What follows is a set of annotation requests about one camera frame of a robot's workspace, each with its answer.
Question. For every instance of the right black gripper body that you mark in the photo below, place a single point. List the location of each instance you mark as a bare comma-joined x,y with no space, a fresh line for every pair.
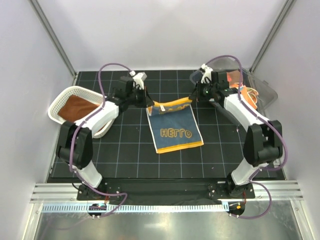
207,90

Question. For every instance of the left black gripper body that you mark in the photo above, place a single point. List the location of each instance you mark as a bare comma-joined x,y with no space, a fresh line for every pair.
136,98

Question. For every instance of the pink brown towel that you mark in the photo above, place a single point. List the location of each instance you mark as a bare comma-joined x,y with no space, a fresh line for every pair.
233,78

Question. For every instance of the yellow blue patterned towel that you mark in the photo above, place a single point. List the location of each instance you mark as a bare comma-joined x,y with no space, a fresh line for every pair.
173,126

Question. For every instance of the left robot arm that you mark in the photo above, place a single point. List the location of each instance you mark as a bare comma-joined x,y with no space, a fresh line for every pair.
75,141

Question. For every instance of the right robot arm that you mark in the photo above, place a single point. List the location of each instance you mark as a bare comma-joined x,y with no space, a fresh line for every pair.
262,145

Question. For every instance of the orange polka dot towel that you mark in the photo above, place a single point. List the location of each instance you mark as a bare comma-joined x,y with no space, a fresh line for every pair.
250,95

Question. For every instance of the clear plastic storage bin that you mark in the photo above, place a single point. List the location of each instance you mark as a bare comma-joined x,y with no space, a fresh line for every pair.
266,95

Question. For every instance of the white perforated plastic basket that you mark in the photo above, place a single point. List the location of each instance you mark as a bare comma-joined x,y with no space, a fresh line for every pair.
98,121

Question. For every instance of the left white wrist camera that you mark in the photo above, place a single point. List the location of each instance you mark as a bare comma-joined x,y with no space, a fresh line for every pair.
138,79

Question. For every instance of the left aluminium frame post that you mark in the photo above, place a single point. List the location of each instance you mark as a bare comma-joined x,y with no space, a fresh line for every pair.
52,35

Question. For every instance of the aluminium frame post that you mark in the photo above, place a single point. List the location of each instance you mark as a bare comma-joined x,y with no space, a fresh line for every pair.
284,12
52,35

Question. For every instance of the white slotted cable duct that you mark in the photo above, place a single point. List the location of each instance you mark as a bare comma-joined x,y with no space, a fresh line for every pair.
91,208

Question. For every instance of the right aluminium frame post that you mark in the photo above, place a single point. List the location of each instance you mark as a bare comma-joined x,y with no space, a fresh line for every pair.
284,12

